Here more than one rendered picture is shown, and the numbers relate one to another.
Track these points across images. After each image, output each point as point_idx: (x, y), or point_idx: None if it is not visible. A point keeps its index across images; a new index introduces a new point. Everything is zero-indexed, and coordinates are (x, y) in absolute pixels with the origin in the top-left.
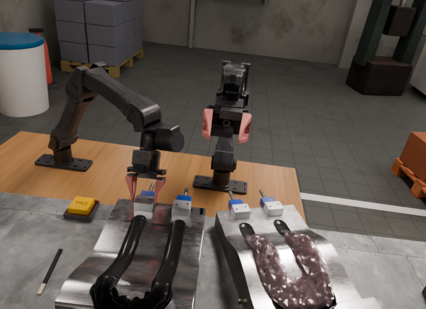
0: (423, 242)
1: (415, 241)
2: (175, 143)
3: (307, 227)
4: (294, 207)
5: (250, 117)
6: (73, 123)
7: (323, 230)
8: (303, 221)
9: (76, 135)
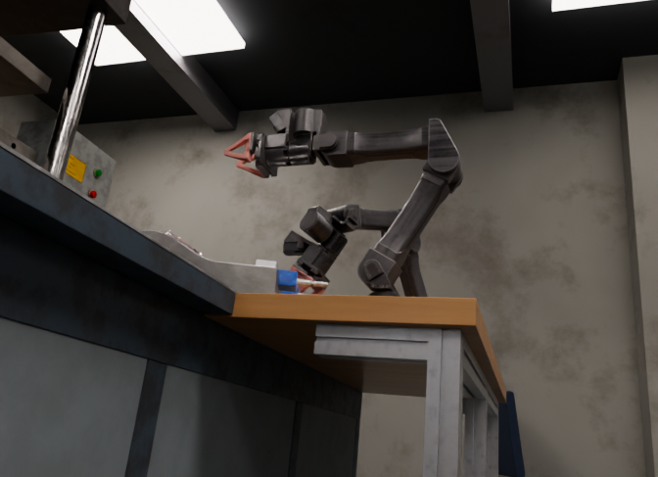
0: (87, 198)
1: (103, 207)
2: (305, 220)
3: (213, 261)
4: (268, 266)
5: (247, 134)
6: (406, 293)
7: (221, 282)
8: (230, 262)
9: None
